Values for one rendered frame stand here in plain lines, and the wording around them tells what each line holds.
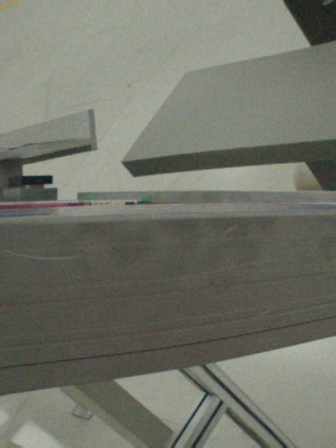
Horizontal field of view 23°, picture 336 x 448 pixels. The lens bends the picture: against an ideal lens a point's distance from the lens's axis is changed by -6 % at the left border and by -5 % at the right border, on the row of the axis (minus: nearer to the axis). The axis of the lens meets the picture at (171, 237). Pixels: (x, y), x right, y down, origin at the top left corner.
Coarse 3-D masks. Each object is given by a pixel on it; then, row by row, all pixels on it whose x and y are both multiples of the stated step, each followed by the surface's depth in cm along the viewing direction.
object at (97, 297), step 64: (0, 256) 28; (64, 256) 30; (128, 256) 32; (192, 256) 33; (256, 256) 36; (320, 256) 39; (0, 320) 28; (64, 320) 30; (128, 320) 32; (192, 320) 34; (256, 320) 36; (320, 320) 39; (0, 384) 28; (64, 384) 30
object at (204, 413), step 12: (204, 396) 133; (216, 396) 131; (192, 408) 132; (204, 408) 131; (216, 408) 133; (192, 420) 130; (204, 420) 130; (216, 420) 132; (180, 432) 130; (192, 432) 129; (204, 432) 130; (168, 444) 130; (180, 444) 128; (192, 444) 129
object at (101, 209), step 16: (32, 208) 55; (48, 208) 51; (64, 208) 50; (80, 208) 50; (96, 208) 50; (112, 208) 46; (128, 208) 46; (144, 208) 46; (160, 208) 45; (176, 208) 45; (192, 208) 45; (208, 208) 45; (224, 208) 44; (240, 208) 47; (256, 208) 46; (272, 208) 46; (288, 208) 46; (304, 208) 45; (320, 208) 48
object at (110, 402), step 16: (80, 384) 139; (96, 384) 142; (112, 384) 144; (80, 400) 144; (96, 400) 141; (112, 400) 144; (128, 400) 146; (112, 416) 144; (128, 416) 146; (144, 416) 149; (128, 432) 147; (144, 432) 149; (160, 432) 151; (224, 432) 168; (240, 432) 166
